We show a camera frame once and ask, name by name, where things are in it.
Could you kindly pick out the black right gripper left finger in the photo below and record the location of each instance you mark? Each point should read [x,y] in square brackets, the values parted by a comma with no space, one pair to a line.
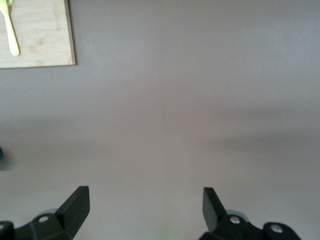
[75,212]

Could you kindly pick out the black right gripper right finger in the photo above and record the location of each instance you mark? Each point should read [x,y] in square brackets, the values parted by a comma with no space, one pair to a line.
[215,215]

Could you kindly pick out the teal cup yellow inside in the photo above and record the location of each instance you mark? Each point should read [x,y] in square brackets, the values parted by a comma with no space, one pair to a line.
[1,153]

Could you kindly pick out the wooden cutting board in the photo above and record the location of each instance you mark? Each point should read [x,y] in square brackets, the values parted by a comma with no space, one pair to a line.
[45,32]

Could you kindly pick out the yellow plastic fork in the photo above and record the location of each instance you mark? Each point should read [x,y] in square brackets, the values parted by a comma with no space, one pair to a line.
[12,37]

